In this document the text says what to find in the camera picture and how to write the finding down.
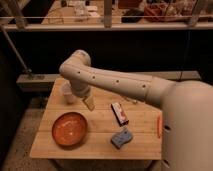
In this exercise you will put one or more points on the cream tapered gripper tip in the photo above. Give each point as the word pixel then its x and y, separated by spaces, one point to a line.
pixel 89 102

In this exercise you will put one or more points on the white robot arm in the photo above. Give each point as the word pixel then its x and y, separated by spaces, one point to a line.
pixel 187 108

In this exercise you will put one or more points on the orange bowl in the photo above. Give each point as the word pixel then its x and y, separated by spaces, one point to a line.
pixel 69 129

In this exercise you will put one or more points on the white plastic bottle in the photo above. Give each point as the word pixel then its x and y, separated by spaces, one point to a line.
pixel 131 100

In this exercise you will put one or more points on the wooden table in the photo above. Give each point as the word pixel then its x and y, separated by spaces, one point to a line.
pixel 102 125

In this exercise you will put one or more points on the orange carrot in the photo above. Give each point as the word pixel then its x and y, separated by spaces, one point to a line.
pixel 159 126

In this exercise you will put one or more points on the black bag on shelf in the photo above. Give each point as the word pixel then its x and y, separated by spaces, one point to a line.
pixel 132 16

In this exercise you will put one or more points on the diagonal metal strut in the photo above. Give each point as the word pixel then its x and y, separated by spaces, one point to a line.
pixel 26 69

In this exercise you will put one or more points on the grey metal rail beam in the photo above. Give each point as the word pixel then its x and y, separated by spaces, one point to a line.
pixel 44 82

